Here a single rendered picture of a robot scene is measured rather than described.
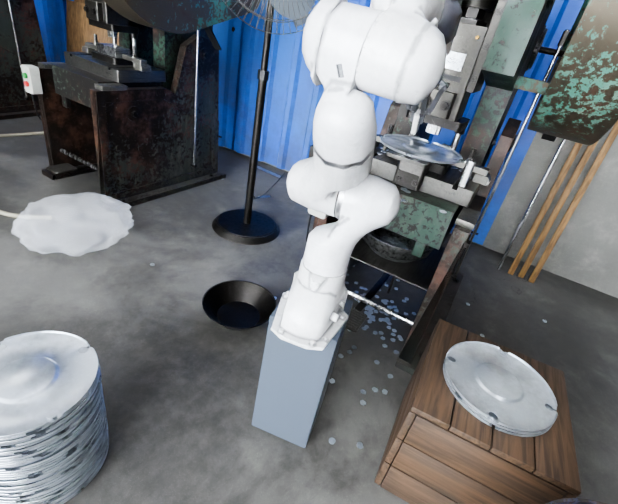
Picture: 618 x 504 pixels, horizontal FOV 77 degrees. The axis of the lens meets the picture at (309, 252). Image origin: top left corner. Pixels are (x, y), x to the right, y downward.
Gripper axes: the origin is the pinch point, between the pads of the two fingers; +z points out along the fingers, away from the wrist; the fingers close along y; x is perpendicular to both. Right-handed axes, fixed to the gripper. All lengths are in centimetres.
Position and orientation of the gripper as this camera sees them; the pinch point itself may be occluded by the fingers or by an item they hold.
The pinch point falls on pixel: (416, 122)
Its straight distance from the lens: 125.8
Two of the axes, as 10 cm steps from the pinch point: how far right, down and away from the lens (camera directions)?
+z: 0.3, 6.0, 8.0
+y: 8.6, 3.9, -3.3
